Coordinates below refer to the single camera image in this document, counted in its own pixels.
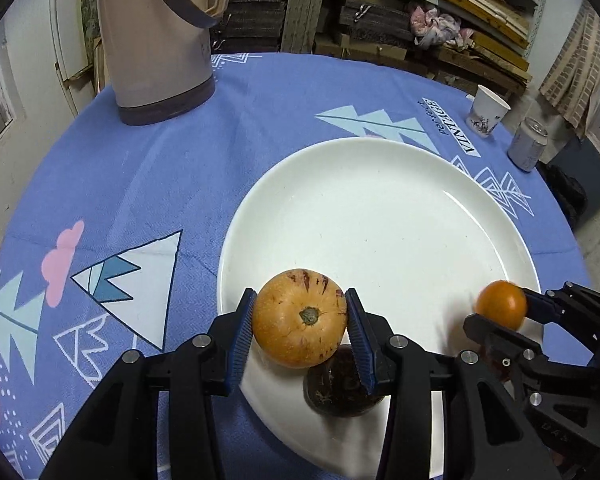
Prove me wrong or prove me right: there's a pink floral cloth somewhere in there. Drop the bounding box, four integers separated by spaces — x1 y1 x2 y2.
410 5 473 51

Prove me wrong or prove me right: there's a white drink can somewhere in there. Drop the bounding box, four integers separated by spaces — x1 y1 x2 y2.
507 117 551 173

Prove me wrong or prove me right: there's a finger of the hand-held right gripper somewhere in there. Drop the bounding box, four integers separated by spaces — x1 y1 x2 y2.
520 282 600 361
463 312 600 401

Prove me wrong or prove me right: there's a brick pattern cloth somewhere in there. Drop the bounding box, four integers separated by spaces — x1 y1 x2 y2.
539 7 600 138

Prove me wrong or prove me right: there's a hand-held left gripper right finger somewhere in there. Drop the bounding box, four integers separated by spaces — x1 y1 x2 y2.
344 287 563 480

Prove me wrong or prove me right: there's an orange tomato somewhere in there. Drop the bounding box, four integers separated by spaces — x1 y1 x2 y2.
476 280 528 332

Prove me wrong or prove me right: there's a dark purple passion fruit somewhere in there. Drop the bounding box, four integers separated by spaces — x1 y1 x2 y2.
302 345 388 417

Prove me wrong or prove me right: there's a white door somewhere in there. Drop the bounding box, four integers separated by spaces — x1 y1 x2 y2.
50 0 111 121

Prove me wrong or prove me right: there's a stack of wooden boxes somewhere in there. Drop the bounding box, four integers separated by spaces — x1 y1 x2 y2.
207 0 546 96

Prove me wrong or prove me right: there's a blue printed tablecloth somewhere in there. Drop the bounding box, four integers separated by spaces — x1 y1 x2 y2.
0 50 593 480

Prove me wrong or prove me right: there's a white paper cup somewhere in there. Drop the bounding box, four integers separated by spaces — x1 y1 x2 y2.
467 85 511 137

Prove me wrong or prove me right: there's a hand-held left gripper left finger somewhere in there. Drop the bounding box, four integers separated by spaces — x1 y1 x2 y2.
39 287 258 480

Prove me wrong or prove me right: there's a beige thermos jug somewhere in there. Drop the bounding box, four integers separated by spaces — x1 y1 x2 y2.
94 0 241 127

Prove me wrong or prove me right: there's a yellow pepino melon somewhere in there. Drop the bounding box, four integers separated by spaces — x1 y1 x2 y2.
251 269 349 368

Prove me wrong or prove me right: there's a white plate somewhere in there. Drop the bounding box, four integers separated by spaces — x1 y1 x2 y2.
217 137 541 478

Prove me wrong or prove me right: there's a black bag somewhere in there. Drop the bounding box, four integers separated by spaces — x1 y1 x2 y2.
542 135 600 231

